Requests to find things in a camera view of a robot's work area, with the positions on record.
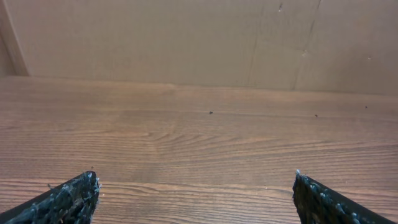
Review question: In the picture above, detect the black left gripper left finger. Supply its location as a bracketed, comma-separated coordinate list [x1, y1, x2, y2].
[1, 170, 101, 224]

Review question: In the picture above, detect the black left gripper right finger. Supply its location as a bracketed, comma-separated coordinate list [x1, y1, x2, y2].
[292, 170, 395, 224]

